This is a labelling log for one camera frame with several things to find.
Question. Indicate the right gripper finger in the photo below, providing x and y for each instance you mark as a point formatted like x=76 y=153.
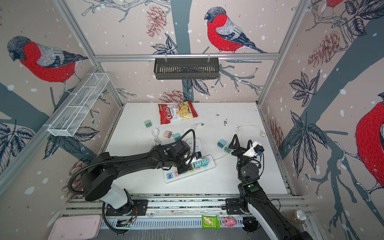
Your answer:
x=249 y=145
x=235 y=144

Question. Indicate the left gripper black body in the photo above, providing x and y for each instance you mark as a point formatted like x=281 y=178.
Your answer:
x=179 y=162

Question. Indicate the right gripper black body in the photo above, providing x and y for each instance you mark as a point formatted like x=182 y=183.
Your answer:
x=242 y=160

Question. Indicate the green charger plug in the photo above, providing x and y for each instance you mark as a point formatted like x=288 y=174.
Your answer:
x=227 y=150

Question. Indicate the teal charger plug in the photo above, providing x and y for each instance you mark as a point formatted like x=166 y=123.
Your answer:
x=204 y=161
x=221 y=143
x=197 y=164

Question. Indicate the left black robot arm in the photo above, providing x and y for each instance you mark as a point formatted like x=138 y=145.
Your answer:
x=96 y=181

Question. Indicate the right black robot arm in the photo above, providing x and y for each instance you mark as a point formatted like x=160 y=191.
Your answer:
x=253 y=199

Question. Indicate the pink charger plug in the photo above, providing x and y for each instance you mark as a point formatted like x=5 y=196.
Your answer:
x=167 y=134

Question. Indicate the teal charger beside pink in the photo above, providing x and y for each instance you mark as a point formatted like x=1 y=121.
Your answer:
x=176 y=136

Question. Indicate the white square power socket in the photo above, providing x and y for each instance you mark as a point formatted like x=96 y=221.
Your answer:
x=196 y=144

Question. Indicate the long white power strip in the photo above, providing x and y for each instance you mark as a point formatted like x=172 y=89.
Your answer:
x=172 y=175

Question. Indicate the red chips bag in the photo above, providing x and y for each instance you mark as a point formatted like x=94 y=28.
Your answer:
x=175 y=112

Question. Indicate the pink pig toy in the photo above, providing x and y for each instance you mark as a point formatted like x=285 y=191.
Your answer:
x=229 y=222

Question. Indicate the green snack packet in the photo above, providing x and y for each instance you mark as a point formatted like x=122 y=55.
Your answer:
x=209 y=222

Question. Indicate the glass jar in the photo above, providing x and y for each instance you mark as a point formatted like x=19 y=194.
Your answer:
x=295 y=216

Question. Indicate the pink tray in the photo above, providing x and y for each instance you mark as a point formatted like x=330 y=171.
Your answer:
x=76 y=228

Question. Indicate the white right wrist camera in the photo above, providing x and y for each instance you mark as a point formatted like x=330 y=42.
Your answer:
x=258 y=149

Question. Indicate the black wall basket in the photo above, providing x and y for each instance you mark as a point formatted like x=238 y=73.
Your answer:
x=187 y=69

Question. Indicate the white wire shelf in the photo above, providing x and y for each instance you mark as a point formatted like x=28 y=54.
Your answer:
x=81 y=102

